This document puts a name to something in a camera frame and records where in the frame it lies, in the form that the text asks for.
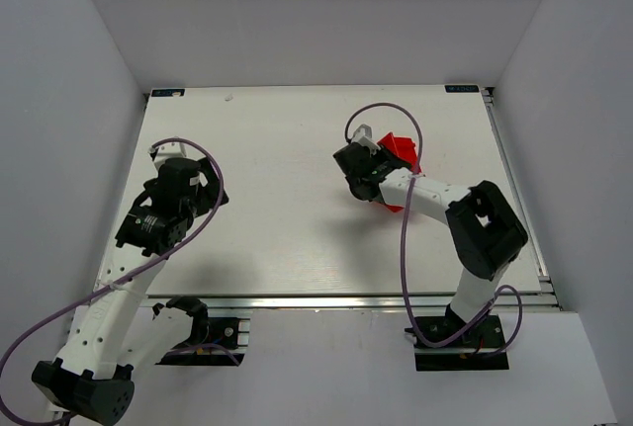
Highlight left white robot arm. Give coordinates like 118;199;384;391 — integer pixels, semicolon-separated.
32;157;228;425

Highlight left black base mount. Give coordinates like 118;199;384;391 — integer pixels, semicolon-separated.
152;297;248;367

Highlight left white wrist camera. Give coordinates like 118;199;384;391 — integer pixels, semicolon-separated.
148;141;187;171

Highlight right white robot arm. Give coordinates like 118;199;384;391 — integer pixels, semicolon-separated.
333;142;528;326

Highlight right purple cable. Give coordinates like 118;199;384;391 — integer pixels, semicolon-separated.
344;102;524;350

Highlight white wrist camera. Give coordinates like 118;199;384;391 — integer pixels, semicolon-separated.
350;124;380;152
148;141;187;171

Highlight right blue corner sticker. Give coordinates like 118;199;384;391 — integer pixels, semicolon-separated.
444;84;480;94

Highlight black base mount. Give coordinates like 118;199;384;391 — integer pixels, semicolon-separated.
152;297;248;367
404;315;509;372

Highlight red plastic bin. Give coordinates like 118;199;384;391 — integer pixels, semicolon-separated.
375;131;421;213

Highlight blue corner sticker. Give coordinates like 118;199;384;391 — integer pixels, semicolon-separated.
444;84;480;94
150;88;185;98

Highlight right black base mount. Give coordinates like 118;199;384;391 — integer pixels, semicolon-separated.
404;315;509;372

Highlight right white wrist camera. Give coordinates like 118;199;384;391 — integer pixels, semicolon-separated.
350;124;380;152

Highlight left blue corner sticker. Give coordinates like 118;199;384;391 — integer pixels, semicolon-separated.
150;88;185;98

